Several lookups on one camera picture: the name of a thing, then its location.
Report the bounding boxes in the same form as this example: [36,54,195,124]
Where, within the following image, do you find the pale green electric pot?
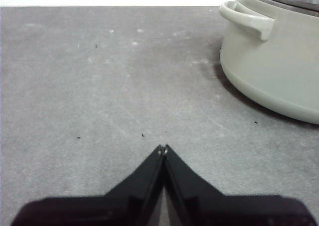
[219,0,319,125]

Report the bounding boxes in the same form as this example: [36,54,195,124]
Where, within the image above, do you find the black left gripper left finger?
[11,144,165,226]

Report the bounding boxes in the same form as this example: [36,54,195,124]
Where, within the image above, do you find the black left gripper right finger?
[163,143,318,226]

